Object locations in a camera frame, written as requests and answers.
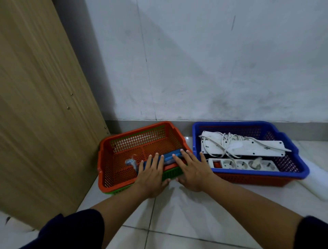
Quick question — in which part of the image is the person's left hand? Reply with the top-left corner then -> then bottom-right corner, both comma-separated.
134,153 -> 171,198

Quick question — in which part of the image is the person's right hand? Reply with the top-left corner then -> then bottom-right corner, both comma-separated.
172,149 -> 215,193

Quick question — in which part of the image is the green plastic basket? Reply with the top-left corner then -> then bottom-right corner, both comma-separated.
104,167 -> 185,195

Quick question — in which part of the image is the blue-edged white device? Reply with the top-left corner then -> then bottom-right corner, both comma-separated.
125,149 -> 184,171

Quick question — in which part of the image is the orange plastic basket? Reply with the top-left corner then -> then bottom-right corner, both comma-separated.
97,121 -> 193,193
213,172 -> 295,187

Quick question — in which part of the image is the white power strip red switch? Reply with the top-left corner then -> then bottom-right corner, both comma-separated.
206,158 -> 280,172

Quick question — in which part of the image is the blue plastic basket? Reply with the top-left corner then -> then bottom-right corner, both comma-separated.
192,121 -> 310,180

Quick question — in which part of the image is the white squeeze bottle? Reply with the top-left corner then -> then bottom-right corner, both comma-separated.
298,156 -> 328,202

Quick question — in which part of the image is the person's right forearm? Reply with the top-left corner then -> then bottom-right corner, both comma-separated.
202,177 -> 304,249

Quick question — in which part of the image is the wooden cabinet side panel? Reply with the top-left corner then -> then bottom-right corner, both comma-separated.
0,0 -> 111,230

